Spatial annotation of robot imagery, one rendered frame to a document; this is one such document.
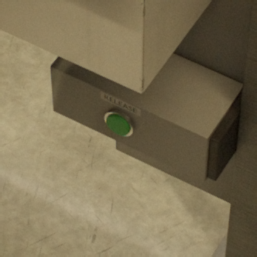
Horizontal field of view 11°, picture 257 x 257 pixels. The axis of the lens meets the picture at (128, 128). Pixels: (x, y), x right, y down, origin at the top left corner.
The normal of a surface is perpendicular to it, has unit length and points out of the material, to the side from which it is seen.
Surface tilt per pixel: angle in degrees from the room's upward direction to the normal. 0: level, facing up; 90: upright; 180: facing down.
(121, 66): 90
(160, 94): 0
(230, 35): 90
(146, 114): 90
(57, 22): 90
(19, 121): 0
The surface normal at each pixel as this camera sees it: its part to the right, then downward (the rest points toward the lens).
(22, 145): 0.00, -0.61
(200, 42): -0.51, 0.69
